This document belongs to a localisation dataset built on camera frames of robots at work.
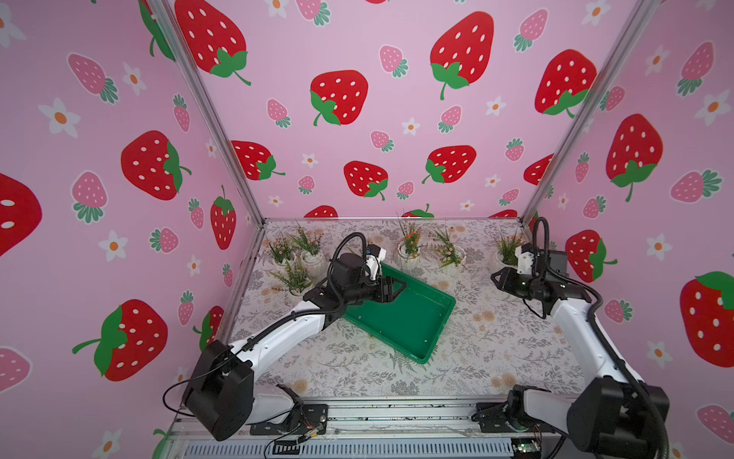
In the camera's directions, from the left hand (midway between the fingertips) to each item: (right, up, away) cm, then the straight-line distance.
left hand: (402, 283), depth 77 cm
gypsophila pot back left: (-31, +7, +23) cm, 39 cm away
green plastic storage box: (+4, -15, +15) cm, 21 cm away
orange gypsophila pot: (+4, +9, +24) cm, 26 cm away
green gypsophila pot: (-33, -1, +13) cm, 36 cm away
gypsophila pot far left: (-40, +9, +18) cm, 44 cm away
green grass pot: (+38, +7, +21) cm, 44 cm away
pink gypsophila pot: (+18, +6, +17) cm, 26 cm away
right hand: (+28, +1, +6) cm, 28 cm away
